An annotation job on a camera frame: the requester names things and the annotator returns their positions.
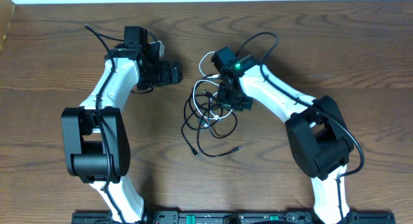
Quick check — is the white usb cable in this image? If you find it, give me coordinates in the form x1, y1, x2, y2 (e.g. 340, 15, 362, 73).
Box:
192, 50, 234, 122

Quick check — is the black usb cable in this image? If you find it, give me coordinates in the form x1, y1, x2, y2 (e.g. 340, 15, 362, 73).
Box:
180, 74, 242, 159

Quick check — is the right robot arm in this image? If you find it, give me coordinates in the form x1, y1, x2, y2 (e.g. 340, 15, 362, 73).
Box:
211, 47, 361, 223

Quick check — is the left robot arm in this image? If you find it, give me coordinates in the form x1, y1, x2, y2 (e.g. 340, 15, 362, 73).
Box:
61, 26, 183, 223

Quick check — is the left camera cable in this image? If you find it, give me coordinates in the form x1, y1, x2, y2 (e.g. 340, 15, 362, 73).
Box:
83, 23, 130, 223

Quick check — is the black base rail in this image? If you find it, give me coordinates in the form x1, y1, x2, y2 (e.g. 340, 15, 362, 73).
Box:
70, 210, 396, 224

